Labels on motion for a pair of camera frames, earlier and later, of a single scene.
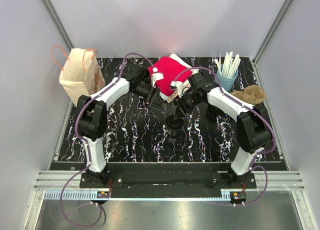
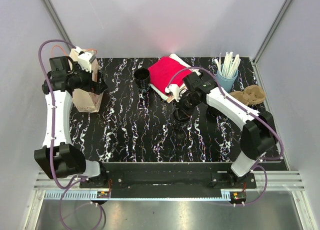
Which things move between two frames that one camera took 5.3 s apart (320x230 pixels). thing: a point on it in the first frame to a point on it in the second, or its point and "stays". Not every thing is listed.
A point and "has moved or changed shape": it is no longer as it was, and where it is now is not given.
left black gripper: [153, 98] to [97, 87]
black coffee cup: [174, 127] has moved or changed shape
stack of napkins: [186, 83] stays
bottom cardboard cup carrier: [251, 94] stays
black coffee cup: [143, 73] stays
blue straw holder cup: [226, 83] stays
